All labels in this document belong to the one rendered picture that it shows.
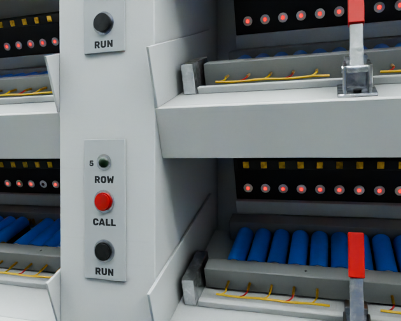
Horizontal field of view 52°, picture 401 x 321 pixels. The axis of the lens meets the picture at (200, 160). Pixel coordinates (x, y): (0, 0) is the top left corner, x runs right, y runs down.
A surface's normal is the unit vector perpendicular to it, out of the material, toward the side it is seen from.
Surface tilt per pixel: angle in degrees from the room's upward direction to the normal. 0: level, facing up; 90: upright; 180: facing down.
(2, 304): 20
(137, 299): 90
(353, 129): 111
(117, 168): 90
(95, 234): 90
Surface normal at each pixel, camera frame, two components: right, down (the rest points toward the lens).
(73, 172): -0.30, 0.00
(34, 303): -0.11, -0.94
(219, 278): -0.29, 0.36
